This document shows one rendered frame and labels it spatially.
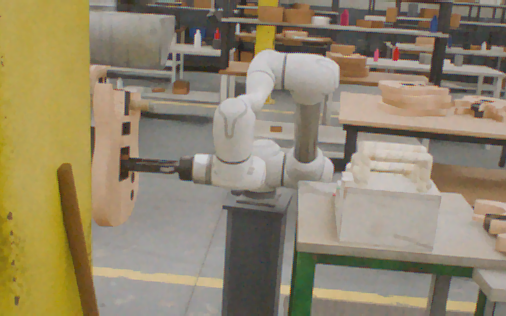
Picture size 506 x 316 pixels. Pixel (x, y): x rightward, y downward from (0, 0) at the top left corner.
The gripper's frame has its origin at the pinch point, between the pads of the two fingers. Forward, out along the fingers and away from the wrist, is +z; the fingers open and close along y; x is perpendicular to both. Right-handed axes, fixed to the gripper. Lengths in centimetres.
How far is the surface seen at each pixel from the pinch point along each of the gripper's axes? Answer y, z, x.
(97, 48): -7.5, 7.3, 32.7
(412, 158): -6, -82, 8
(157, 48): -7.7, -9.7, 33.6
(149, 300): 126, 20, -89
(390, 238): -3, -79, -16
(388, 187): -2, -77, -1
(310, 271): -1, -57, -28
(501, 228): 11, -115, -13
